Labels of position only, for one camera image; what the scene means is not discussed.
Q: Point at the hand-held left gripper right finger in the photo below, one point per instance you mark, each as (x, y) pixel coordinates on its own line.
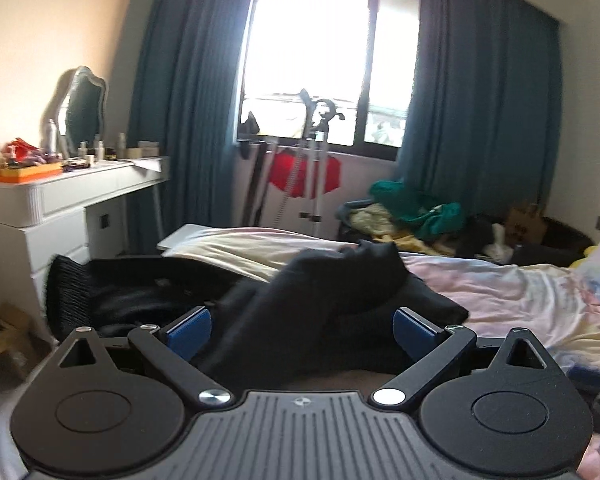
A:
(414, 332)

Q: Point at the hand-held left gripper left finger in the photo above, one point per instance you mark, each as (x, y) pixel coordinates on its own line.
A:
(190, 332)

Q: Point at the metal clothes drying rack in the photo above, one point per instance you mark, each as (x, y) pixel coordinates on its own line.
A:
(314, 160)

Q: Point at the bed with pastel sheet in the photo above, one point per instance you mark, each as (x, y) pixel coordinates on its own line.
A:
(505, 290)

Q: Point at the yellow cloth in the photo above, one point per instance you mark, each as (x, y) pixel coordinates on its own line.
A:
(375, 222)

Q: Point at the green garment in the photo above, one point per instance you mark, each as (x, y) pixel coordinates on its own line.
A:
(420, 207)

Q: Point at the dark laundry basket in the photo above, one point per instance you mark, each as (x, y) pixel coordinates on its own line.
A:
(345, 225)

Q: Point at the brown paper bag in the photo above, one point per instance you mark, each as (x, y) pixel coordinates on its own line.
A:
(525, 225)

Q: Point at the black armchair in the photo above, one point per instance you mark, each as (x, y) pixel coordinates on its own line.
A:
(565, 240)

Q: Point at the white vanity desk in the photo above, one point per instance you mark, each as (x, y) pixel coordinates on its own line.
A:
(55, 210)

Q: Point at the yellow plush toy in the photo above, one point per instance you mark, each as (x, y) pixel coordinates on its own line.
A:
(582, 251)

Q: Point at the red garment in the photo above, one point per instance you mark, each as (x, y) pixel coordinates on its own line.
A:
(282, 170)

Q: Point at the cardboard box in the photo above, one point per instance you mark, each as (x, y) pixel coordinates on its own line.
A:
(2, 330)

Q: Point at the small cosmetic bottle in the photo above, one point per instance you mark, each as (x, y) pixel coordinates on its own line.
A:
(99, 147)
(82, 150)

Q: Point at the teal curtain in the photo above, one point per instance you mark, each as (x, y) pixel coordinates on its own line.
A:
(190, 110)
(480, 100)

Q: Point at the orange tray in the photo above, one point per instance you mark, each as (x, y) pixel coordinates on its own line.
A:
(25, 174)

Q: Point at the silver spray bottle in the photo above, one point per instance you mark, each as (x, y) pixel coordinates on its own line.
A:
(52, 137)

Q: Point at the silver framed vanity mirror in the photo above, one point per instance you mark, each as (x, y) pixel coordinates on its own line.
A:
(82, 110)

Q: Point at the window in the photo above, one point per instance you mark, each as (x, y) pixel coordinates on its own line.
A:
(315, 50)

